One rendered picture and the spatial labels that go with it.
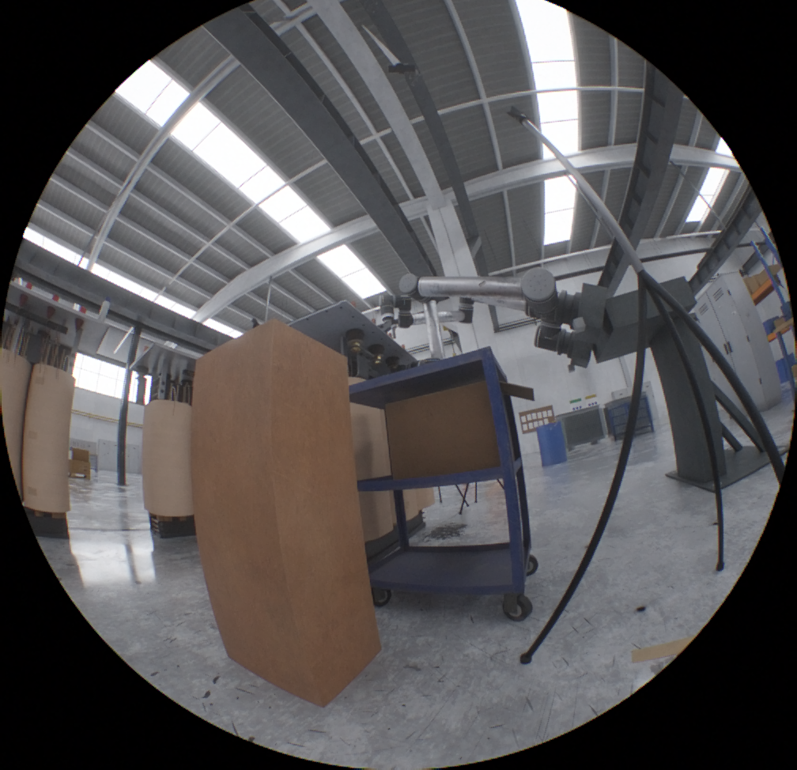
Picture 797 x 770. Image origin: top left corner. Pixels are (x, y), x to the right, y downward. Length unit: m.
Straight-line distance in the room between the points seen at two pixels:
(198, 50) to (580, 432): 16.47
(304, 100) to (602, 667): 4.93
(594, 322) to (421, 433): 1.21
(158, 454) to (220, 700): 2.03
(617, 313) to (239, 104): 10.48
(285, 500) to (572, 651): 0.81
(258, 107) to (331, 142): 6.13
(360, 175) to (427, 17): 6.25
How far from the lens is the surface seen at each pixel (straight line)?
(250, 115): 10.62
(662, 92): 6.79
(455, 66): 10.04
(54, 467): 2.37
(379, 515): 1.55
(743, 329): 4.81
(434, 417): 0.97
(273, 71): 4.32
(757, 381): 4.81
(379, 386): 1.01
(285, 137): 10.69
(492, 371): 0.87
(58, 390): 2.40
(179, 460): 2.57
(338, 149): 4.63
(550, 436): 6.25
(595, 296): 1.83
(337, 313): 1.47
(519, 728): 0.72
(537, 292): 1.57
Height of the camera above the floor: 0.60
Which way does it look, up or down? 18 degrees up
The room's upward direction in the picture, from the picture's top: 7 degrees counter-clockwise
